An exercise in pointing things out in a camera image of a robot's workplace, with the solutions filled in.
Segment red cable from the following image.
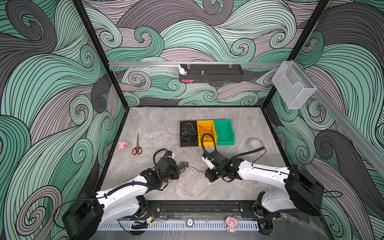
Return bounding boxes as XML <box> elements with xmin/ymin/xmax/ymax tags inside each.
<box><xmin>199</xmin><ymin>124</ymin><xmax>214</xmax><ymax>139</ymax></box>

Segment black wall shelf tray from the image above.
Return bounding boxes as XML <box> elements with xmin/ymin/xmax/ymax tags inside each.
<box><xmin>179</xmin><ymin>64</ymin><xmax>244</xmax><ymax>87</ymax></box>

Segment pink doll figurine front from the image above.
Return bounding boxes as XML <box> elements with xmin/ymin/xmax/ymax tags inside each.
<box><xmin>225</xmin><ymin>216</ymin><xmax>238</xmax><ymax>234</ymax></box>

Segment white rabbit figurine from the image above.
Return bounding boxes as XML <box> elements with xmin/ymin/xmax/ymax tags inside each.
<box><xmin>178</xmin><ymin>65</ymin><xmax>188</xmax><ymax>75</ymax></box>

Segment aluminium wall rail back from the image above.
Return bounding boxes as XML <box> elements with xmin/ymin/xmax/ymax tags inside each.
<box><xmin>108</xmin><ymin>61</ymin><xmax>282</xmax><ymax>69</ymax></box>

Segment white slotted cable duct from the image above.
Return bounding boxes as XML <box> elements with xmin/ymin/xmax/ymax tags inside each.
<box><xmin>99</xmin><ymin>220</ymin><xmax>259</xmax><ymax>232</ymax></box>

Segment clear acrylic wall box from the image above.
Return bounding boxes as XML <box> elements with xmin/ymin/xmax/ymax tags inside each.
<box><xmin>272</xmin><ymin>61</ymin><xmax>317</xmax><ymax>110</ymax></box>

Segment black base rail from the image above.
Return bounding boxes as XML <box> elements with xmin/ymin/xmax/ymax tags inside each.
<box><xmin>140</xmin><ymin>199</ymin><xmax>316</xmax><ymax>219</ymax></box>

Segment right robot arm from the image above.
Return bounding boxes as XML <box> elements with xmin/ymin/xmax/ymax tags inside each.
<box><xmin>202</xmin><ymin>150</ymin><xmax>325</xmax><ymax>220</ymax></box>

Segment pink toy figurine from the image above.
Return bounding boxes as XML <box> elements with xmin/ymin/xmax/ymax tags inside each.
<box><xmin>118</xmin><ymin>141</ymin><xmax>130</xmax><ymax>150</ymax></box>

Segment black storage bin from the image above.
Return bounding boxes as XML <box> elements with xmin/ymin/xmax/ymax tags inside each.
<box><xmin>180</xmin><ymin>121</ymin><xmax>199</xmax><ymax>148</ymax></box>

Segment green storage bin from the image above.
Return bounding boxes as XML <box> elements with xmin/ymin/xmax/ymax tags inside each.
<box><xmin>214</xmin><ymin>120</ymin><xmax>236</xmax><ymax>146</ymax></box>

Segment aluminium wall rail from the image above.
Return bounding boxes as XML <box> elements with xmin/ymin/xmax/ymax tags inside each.
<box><xmin>108</xmin><ymin>61</ymin><xmax>282</xmax><ymax>69</ymax></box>
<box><xmin>297</xmin><ymin>64</ymin><xmax>384</xmax><ymax>176</ymax></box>

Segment yellow storage bin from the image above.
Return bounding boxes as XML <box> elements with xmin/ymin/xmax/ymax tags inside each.
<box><xmin>197</xmin><ymin>120</ymin><xmax>217</xmax><ymax>147</ymax></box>

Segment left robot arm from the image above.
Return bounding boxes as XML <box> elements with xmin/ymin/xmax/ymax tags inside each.
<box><xmin>62</xmin><ymin>149</ymin><xmax>180</xmax><ymax>240</ymax></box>

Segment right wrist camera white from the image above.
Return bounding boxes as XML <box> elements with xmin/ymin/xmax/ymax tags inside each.
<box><xmin>202</xmin><ymin>154</ymin><xmax>215</xmax><ymax>170</ymax></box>

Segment black cable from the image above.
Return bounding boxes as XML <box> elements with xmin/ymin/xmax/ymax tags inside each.
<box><xmin>178</xmin><ymin>161</ymin><xmax>208</xmax><ymax>175</ymax></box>

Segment aluminium wall rail right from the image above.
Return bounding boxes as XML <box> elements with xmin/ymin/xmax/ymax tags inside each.
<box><xmin>297</xmin><ymin>64</ymin><xmax>384</xmax><ymax>176</ymax></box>

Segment red handled scissors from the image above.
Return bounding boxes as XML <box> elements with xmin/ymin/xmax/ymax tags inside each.
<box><xmin>132</xmin><ymin>133</ymin><xmax>143</xmax><ymax>156</ymax></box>

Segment round badge button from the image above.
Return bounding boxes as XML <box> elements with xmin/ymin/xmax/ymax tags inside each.
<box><xmin>186</xmin><ymin>218</ymin><xmax>194</xmax><ymax>228</ymax></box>

